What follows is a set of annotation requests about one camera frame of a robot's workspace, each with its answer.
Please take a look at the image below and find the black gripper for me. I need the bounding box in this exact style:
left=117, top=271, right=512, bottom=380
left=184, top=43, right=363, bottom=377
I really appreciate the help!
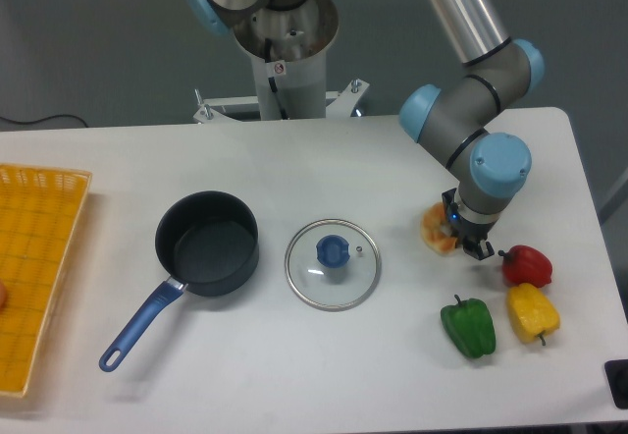
left=449, top=210, right=497, bottom=260

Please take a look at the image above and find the glazed orange white donut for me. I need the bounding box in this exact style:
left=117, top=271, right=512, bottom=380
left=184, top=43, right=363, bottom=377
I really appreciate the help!
left=420, top=202, right=458, bottom=255

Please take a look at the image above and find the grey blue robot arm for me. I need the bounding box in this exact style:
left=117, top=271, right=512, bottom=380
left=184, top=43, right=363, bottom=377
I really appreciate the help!
left=186, top=0, right=545, bottom=260

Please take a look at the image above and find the red bell pepper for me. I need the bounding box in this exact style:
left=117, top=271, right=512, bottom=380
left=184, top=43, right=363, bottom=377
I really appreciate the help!
left=497, top=244, right=553, bottom=288

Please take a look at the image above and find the green bell pepper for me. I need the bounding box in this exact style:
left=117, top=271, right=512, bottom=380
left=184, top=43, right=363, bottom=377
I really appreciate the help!
left=440, top=295, right=497, bottom=359

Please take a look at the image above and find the yellow bell pepper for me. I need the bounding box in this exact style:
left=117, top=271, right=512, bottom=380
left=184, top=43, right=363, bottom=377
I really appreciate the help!
left=506, top=283, right=561, bottom=347

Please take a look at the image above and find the glass lid blue knob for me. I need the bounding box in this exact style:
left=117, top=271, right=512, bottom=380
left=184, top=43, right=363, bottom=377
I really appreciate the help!
left=284, top=218, right=382, bottom=312

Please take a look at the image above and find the black device table corner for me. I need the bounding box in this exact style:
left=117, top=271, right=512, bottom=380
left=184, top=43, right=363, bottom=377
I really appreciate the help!
left=604, top=359, right=628, bottom=409

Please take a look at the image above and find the yellow plastic basket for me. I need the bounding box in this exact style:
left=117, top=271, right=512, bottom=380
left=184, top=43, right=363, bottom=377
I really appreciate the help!
left=1, top=163, right=92, bottom=398

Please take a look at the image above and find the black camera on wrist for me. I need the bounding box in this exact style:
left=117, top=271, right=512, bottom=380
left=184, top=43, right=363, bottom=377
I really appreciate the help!
left=442, top=189, right=460, bottom=232

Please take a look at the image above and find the dark saucepan blue handle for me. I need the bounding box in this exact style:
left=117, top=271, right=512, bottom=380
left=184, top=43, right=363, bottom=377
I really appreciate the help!
left=98, top=190, right=259, bottom=372

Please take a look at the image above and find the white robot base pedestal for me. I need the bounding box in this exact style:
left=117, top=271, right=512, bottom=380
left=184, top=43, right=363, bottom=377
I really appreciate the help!
left=193, top=0, right=370, bottom=124

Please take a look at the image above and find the black cable on floor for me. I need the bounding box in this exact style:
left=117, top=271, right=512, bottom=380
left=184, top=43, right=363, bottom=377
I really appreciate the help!
left=0, top=114, right=90, bottom=129

